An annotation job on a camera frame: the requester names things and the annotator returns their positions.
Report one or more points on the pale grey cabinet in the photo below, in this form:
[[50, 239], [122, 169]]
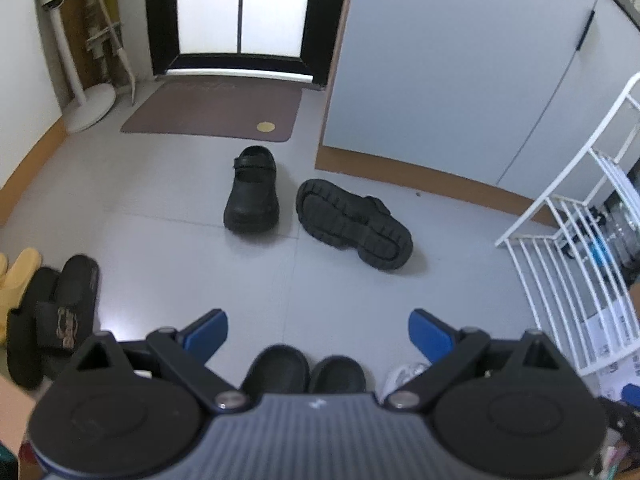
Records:
[[450, 60]]

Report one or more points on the white printed sneaker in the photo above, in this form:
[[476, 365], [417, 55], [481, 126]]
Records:
[[405, 377]]

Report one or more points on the black fabric clog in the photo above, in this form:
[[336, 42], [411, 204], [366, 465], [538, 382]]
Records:
[[337, 375], [275, 370]]

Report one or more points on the white printed carton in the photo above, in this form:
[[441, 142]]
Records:
[[617, 330]]

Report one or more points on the black framed glass door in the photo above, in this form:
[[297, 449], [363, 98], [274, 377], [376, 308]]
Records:
[[165, 10]]

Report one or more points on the brown doormat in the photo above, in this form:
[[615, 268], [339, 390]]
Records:
[[210, 110]]

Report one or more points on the white standing fan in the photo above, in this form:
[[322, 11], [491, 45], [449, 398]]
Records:
[[87, 110]]

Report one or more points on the brown cardboard piece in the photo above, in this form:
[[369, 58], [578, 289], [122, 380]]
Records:
[[15, 395]]

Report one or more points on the black chunky shoe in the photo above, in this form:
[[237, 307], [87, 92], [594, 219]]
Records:
[[250, 195], [355, 225]]

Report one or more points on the white cabinet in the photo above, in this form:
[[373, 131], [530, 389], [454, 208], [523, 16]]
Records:
[[20, 85]]

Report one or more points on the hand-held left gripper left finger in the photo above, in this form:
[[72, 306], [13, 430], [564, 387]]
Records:
[[207, 330]]

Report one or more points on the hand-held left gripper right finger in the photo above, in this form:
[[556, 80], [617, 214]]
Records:
[[427, 332]]

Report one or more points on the white mop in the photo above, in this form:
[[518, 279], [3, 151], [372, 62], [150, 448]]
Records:
[[125, 70]]

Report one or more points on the white shoe rack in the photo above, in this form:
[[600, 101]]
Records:
[[525, 240]]

